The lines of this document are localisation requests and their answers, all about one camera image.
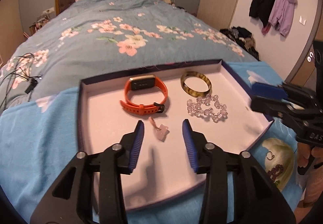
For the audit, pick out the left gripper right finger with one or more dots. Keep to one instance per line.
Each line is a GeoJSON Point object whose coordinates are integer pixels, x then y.
{"type": "Point", "coordinates": [233, 181]}

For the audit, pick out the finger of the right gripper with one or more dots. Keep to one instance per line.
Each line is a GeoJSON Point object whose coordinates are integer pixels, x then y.
{"type": "Point", "coordinates": [284, 91]}
{"type": "Point", "coordinates": [290, 116]}

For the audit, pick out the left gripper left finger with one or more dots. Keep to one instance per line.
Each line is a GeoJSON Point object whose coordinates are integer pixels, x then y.
{"type": "Point", "coordinates": [69, 198]}

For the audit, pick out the tortoiseshell bangle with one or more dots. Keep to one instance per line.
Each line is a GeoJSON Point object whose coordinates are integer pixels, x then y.
{"type": "Point", "coordinates": [196, 84]}

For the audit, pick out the pink pendant charm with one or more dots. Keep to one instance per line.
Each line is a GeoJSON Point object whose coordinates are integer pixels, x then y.
{"type": "Point", "coordinates": [160, 131]}

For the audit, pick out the orange smart watch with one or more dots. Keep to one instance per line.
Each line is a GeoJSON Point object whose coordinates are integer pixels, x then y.
{"type": "Point", "coordinates": [138, 92]}

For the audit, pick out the pink sleeve forearm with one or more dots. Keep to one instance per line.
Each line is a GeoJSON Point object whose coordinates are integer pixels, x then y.
{"type": "Point", "coordinates": [312, 193]}

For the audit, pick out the person's right hand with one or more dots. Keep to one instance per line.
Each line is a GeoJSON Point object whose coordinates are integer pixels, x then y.
{"type": "Point", "coordinates": [304, 151]}

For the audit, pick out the pile of dark clothes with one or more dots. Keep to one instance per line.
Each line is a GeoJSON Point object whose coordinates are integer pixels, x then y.
{"type": "Point", "coordinates": [242, 38]}

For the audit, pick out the navy tray white inside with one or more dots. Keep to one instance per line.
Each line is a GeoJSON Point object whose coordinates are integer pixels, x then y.
{"type": "Point", "coordinates": [163, 171]}

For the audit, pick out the blue floral blanket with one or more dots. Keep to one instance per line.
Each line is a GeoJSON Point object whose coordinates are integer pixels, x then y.
{"type": "Point", "coordinates": [38, 139]}

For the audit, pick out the purple jacket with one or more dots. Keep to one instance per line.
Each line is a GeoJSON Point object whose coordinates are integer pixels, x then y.
{"type": "Point", "coordinates": [281, 17]}

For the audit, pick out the black jacket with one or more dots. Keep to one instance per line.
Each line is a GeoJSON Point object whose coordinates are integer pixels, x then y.
{"type": "Point", "coordinates": [261, 9]}

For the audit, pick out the teal floral duvet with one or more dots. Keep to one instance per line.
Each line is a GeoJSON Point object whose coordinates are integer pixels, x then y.
{"type": "Point", "coordinates": [94, 37]}

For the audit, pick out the wall light switch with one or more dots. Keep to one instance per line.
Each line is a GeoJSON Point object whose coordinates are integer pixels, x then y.
{"type": "Point", "coordinates": [302, 21]}

